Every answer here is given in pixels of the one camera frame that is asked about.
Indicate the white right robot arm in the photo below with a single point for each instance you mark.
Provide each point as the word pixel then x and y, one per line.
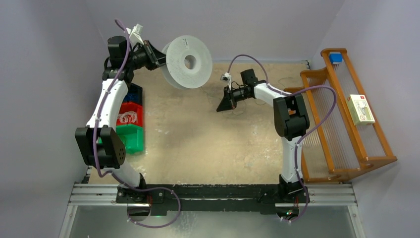
pixel 291 122

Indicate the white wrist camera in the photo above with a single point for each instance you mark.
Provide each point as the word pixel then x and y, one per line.
pixel 227 78
pixel 135 35

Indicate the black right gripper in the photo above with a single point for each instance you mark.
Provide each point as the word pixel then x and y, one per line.
pixel 231 97

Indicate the white cardboard box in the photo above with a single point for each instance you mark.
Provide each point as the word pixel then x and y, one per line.
pixel 360 111

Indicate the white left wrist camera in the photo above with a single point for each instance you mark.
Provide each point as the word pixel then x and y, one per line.
pixel 135 35

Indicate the blue block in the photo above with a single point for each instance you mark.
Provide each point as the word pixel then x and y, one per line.
pixel 335 57

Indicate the green bin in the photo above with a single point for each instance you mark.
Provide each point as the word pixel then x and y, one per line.
pixel 132 137

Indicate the red bin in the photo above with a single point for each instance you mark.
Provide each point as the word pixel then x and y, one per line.
pixel 130 113

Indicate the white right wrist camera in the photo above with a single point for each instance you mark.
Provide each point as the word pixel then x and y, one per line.
pixel 227 78

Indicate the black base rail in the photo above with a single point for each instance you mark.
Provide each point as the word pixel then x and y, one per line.
pixel 266 199

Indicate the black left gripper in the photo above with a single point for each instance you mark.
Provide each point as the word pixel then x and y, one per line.
pixel 155 57

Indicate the white perforated spool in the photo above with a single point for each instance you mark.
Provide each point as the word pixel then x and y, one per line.
pixel 188 63

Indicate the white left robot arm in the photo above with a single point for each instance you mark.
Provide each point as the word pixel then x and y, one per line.
pixel 98 142

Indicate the wooden rack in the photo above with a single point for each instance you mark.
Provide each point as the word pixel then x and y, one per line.
pixel 339 151

